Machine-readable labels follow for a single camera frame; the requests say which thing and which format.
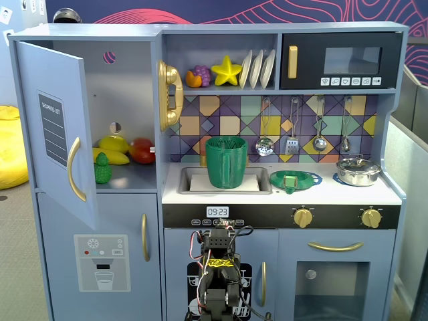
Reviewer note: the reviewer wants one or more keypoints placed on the black helmet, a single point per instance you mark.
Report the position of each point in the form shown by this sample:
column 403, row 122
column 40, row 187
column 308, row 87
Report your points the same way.
column 67, row 15

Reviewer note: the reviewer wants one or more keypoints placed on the metal toy slotted spatula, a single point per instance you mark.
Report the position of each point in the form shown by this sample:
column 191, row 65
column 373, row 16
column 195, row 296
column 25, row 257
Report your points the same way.
column 291, row 145

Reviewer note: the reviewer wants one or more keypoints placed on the yellow toy lemon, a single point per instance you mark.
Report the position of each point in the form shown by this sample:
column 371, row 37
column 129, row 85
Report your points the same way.
column 113, row 143

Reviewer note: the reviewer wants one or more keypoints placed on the white paper wall note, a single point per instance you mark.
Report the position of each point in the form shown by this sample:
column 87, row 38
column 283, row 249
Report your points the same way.
column 25, row 4
column 38, row 6
column 5, row 15

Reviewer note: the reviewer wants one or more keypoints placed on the gold stove knob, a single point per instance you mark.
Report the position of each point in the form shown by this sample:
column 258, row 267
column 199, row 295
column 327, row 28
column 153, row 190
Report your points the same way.
column 303, row 218
column 370, row 218

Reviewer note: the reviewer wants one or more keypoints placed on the purple toy grapes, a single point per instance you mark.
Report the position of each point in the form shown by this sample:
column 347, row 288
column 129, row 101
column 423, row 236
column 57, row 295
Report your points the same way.
column 203, row 72

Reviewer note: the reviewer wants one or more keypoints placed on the grey partition panel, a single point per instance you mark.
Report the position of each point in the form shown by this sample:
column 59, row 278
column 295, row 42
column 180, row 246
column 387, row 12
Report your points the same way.
column 418, row 100

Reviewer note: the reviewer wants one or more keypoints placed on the blue oven door with window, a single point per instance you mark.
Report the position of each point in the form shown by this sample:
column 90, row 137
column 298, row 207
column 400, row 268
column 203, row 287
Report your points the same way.
column 287, row 284

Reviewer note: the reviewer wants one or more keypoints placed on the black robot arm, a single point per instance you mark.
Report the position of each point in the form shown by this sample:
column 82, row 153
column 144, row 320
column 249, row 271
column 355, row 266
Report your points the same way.
column 217, row 242

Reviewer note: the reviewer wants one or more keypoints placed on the orange toy fruit slice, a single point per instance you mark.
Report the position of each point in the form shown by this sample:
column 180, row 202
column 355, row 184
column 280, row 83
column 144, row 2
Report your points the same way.
column 193, row 80

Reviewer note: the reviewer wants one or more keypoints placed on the gold toy telephone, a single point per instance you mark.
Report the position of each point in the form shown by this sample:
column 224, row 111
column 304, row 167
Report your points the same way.
column 166, row 77

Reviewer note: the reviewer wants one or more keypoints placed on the yellow toy star fruit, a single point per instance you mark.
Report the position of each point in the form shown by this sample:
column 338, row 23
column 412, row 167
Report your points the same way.
column 225, row 72

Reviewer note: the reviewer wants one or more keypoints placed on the yellow bean bag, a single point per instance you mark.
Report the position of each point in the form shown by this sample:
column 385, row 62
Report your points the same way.
column 10, row 150

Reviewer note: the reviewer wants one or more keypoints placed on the green printed cup recipient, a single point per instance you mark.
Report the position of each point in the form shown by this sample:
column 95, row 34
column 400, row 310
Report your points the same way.
column 227, row 167

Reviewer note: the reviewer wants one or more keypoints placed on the grey toy sink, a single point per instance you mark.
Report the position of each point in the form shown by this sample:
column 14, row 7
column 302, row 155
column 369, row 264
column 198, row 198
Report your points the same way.
column 184, row 180

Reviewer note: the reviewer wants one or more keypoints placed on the metal toy ladle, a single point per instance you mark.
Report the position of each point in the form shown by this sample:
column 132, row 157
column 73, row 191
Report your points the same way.
column 319, row 143

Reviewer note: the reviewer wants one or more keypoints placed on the blue dishwasher door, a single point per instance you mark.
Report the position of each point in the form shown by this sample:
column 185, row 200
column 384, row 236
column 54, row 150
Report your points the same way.
column 174, row 267

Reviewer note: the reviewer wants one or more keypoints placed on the metal toy skimmer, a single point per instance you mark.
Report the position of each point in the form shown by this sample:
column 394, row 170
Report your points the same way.
column 265, row 147

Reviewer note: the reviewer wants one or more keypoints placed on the blue fridge door with list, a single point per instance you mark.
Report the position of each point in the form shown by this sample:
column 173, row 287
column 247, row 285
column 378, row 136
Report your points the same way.
column 33, row 100

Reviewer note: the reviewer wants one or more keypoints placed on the red orange toy apple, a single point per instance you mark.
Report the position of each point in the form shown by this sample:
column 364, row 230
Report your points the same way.
column 142, row 152

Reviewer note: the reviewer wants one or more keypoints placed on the black microwave door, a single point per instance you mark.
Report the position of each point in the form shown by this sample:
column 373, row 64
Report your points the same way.
column 307, row 43

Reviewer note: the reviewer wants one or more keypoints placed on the blue toy kitchen unit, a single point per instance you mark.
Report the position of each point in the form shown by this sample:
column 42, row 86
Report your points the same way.
column 220, row 28

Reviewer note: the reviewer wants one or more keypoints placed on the green round printed lid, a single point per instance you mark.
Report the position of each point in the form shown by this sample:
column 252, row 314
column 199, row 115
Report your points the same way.
column 302, row 179

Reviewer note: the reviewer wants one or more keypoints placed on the small light green block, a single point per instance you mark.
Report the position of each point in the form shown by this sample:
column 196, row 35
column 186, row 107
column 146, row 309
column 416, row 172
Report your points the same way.
column 290, row 181

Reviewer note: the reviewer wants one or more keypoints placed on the black stove control panel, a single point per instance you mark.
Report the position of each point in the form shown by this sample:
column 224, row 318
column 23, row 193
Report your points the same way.
column 267, row 217

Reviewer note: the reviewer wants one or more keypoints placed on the yellow toy banana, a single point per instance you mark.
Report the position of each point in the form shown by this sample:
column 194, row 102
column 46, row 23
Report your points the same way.
column 117, row 158

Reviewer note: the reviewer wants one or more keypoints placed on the metal toy spoon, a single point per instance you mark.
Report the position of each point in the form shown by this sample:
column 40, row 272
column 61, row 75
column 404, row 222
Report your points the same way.
column 345, row 144

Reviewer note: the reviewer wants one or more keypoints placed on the green toy pineapple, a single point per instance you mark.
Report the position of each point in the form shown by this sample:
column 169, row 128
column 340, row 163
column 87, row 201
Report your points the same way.
column 102, row 172

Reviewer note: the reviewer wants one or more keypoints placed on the blue door with ice dispenser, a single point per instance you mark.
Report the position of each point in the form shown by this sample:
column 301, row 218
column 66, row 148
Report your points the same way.
column 60, row 267

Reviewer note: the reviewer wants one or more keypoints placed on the silver toy pot lid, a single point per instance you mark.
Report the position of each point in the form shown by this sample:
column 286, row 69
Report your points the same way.
column 357, row 164

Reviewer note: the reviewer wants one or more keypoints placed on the silver toy pot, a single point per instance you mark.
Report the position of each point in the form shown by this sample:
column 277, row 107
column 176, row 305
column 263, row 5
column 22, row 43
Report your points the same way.
column 357, row 179

